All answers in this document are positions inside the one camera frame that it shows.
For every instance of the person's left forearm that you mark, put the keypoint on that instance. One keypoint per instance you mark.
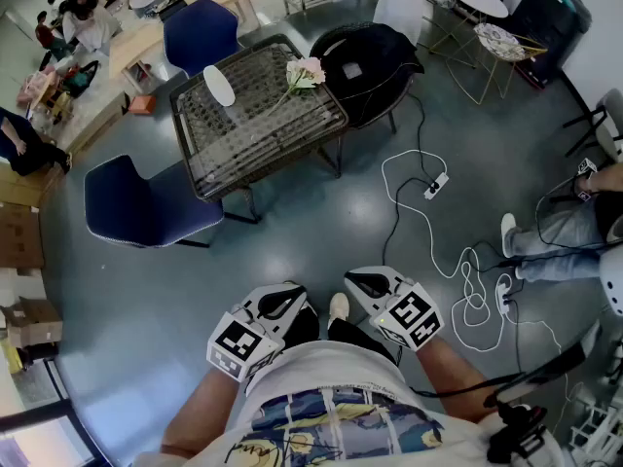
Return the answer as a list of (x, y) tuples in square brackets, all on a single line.
[(194, 416)]

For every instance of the low wooden platform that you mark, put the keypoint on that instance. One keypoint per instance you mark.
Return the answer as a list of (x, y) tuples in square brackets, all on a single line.
[(92, 119)]

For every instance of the black wicker chair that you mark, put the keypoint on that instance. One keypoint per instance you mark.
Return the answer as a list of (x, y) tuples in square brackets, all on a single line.
[(360, 66)]

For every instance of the wicker glass-topped table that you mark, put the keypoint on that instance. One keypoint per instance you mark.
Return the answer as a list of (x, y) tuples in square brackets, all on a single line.
[(253, 129)]

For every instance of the person's white shoe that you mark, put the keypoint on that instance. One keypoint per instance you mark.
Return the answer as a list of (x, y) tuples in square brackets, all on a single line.
[(339, 304)]

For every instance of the white helmet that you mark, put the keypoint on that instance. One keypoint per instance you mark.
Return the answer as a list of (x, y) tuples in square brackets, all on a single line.
[(613, 280)]

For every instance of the blue chair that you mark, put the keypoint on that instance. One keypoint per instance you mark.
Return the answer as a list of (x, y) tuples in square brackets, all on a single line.
[(146, 202), (199, 32)]

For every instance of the black stool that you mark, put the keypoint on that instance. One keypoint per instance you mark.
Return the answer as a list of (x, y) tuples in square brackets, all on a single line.
[(594, 124)]

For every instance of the person's right forearm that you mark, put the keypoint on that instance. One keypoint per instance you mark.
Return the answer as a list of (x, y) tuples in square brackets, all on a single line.
[(448, 382)]

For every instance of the black bin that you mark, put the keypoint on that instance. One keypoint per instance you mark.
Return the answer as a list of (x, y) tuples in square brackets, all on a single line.
[(550, 22)]

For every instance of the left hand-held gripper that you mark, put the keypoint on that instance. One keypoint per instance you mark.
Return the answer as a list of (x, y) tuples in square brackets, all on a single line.
[(241, 346)]

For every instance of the white printed t-shirt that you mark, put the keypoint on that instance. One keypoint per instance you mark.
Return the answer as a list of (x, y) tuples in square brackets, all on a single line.
[(340, 406)]

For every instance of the open cardboard box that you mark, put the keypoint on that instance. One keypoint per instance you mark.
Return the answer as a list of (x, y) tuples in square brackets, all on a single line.
[(34, 321)]

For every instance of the person's black trousers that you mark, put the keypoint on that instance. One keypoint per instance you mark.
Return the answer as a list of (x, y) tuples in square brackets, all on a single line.
[(355, 336)]

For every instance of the white power strip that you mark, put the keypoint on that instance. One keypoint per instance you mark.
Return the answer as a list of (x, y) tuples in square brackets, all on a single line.
[(435, 185), (502, 299)]

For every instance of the flat cardboard box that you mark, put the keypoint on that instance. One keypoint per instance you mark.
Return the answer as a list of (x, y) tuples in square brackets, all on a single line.
[(19, 236)]

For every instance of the white fabric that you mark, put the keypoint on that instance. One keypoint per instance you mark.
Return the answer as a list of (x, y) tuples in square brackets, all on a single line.
[(396, 8)]

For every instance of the orange box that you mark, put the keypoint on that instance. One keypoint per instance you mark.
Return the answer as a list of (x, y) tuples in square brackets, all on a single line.
[(142, 104)]

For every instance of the black bag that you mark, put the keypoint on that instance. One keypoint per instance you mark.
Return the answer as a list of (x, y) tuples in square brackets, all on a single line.
[(80, 78)]

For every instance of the pink flowers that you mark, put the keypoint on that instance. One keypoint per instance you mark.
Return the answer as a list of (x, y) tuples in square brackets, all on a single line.
[(305, 71)]

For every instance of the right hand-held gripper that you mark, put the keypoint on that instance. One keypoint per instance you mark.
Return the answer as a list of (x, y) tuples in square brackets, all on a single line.
[(411, 316)]

